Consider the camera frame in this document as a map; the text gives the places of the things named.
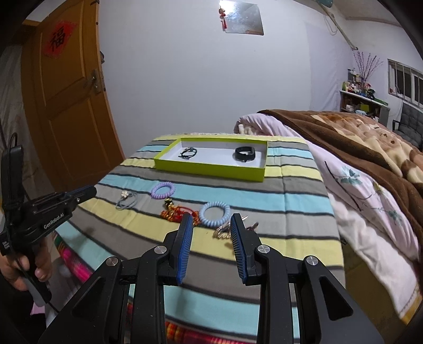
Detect purple spiral hair tie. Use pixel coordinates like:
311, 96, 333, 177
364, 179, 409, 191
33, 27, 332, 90
151, 183, 176, 200

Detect purple flower branches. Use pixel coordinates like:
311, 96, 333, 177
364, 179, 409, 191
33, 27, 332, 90
353, 49, 384, 82

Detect blue spiral hair tie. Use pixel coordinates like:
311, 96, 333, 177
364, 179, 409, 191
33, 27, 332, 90
199, 202, 231, 228

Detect green cardboard box tray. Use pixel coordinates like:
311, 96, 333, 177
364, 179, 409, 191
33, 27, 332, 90
154, 137, 269, 182

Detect striped cloth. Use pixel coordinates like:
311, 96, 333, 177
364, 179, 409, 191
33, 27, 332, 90
54, 134, 346, 344

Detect dark beaded hair clip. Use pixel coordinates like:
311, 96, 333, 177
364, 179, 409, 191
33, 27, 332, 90
242, 214, 260, 233

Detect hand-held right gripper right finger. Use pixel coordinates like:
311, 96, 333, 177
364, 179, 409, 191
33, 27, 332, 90
230, 213, 385, 344

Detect pink floral quilt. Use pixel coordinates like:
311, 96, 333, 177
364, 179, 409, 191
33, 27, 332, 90
234, 112, 422, 325

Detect window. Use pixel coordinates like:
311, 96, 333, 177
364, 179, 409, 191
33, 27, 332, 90
387, 59, 423, 111

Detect grey hair tie gold charm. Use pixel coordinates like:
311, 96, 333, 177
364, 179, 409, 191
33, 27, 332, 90
116, 190, 137, 210

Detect white shelf unit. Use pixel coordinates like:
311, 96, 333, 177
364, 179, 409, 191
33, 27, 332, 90
340, 90, 390, 124

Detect brown patterned blanket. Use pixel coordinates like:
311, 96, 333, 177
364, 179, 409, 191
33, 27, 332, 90
258, 109, 423, 229

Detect red and gold knot bracelet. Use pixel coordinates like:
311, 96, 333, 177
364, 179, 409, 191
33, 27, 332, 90
161, 198, 200, 227

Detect wooden door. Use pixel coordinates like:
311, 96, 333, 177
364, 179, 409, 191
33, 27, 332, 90
20, 0, 126, 196

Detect gold rhinestone hair clip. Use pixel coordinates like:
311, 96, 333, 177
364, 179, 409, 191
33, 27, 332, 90
213, 221, 234, 239

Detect person's left hand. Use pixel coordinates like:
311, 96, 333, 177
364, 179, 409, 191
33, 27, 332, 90
0, 254, 53, 292

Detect grey plastic sheet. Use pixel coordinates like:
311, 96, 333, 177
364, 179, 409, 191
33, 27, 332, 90
0, 43, 50, 206

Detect wall pipe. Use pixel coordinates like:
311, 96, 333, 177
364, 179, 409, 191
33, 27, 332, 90
322, 7, 359, 52

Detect pink plaid cloth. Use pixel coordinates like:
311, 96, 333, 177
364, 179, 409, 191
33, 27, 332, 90
54, 232, 261, 344

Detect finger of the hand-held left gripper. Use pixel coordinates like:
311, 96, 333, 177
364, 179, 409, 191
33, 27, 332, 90
56, 185, 97, 207

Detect black wrist band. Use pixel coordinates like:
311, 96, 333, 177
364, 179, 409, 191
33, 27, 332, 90
235, 146, 256, 162

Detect wall mirror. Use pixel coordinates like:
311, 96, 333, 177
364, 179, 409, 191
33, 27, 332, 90
220, 0, 265, 36

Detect metal door handle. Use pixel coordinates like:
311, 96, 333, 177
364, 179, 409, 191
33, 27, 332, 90
86, 69, 105, 95

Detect group of bottles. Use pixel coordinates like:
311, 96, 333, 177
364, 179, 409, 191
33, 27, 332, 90
342, 68, 375, 96

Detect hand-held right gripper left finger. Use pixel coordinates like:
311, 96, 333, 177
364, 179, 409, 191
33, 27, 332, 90
38, 212, 194, 344

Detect black chair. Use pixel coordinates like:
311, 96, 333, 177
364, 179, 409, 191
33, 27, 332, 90
392, 101, 423, 148

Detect red door sign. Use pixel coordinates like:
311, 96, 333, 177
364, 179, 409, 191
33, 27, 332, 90
43, 20, 78, 58

